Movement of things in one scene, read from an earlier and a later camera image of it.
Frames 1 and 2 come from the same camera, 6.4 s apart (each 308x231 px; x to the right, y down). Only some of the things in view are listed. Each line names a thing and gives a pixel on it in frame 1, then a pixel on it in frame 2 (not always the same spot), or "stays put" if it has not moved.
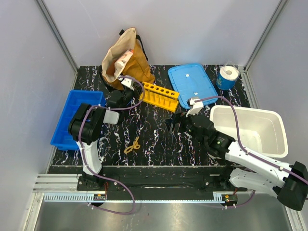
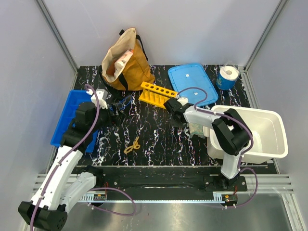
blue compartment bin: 61,138 stays put
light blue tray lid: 191,81 stays put
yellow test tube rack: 160,96 stays put
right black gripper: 178,118 to 177,124
